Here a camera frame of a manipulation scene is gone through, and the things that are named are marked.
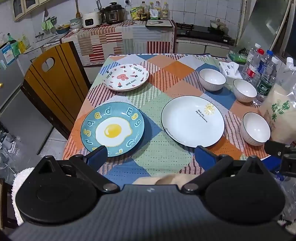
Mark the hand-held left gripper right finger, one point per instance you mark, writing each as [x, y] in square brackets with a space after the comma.
[204, 156]

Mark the blue fried egg plate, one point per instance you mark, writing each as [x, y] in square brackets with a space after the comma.
[113, 131]

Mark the brown wooden chair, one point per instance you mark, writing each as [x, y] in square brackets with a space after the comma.
[57, 88]

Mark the green plastic basket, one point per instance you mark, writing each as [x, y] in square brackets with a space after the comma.
[238, 58]

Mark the white fluffy cloth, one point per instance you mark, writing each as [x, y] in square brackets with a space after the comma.
[22, 180]

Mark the open window pane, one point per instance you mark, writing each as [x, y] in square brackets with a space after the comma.
[266, 23]

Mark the stack of pale bowls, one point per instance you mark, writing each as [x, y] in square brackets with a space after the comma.
[75, 23]

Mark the cream wall cabinet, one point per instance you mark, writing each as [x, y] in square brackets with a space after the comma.
[27, 8]

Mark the wooden spatula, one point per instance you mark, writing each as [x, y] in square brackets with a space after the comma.
[78, 12]

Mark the clear bag of rice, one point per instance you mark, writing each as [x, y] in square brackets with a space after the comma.
[282, 109]

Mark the green hanging cloth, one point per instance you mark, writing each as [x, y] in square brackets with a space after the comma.
[47, 25]

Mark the clear plastic bag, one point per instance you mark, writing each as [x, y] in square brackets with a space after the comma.
[288, 201]

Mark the green detergent bottle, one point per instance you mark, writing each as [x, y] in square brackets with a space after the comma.
[12, 45]

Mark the yellow snack bag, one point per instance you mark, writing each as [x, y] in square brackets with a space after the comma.
[135, 13]

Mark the clear white cap bottle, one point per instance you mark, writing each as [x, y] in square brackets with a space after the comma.
[254, 49]

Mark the striped patchwork counter cloth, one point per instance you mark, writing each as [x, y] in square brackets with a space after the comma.
[115, 44]

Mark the blue label water bottle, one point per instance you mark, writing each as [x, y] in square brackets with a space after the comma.
[263, 64]

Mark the crumpled clear plastic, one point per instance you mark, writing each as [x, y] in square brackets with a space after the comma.
[13, 148]

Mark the cooking oil bottle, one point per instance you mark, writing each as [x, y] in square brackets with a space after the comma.
[165, 11]
[151, 11]
[143, 11]
[157, 10]

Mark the flat white black-edged board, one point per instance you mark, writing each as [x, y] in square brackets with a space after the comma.
[159, 23]

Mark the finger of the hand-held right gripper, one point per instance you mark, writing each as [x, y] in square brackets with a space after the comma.
[289, 164]
[276, 148]

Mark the yellow detergent bottle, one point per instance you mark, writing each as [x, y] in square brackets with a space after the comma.
[24, 44]

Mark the green label water bottle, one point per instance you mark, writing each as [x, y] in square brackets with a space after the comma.
[266, 85]

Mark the black gas stove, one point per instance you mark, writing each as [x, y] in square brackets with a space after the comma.
[203, 32]

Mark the blue bowl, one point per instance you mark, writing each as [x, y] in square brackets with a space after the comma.
[62, 30]

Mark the pale cooking pot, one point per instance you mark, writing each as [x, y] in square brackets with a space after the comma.
[217, 24]

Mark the black steel pressure cooker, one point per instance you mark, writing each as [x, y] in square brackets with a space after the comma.
[113, 14]

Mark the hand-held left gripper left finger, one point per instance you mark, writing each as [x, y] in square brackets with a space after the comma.
[99, 155]

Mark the white ribbed bowl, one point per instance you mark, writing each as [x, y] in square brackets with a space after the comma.
[212, 77]
[255, 127]
[245, 89]

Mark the white rice cooker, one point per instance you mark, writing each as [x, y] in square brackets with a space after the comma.
[91, 20]

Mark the beige cloth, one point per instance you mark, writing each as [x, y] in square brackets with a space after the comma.
[161, 179]

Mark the white sun print plate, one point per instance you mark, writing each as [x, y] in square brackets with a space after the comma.
[189, 122]

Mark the white tissue pack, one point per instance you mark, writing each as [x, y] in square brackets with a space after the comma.
[227, 69]

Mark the white pink patterned plate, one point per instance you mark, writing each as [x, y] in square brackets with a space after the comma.
[126, 77]

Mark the checked colourful tablecloth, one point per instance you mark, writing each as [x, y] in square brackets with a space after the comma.
[161, 76]

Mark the red cap water bottle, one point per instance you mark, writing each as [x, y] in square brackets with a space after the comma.
[253, 69]

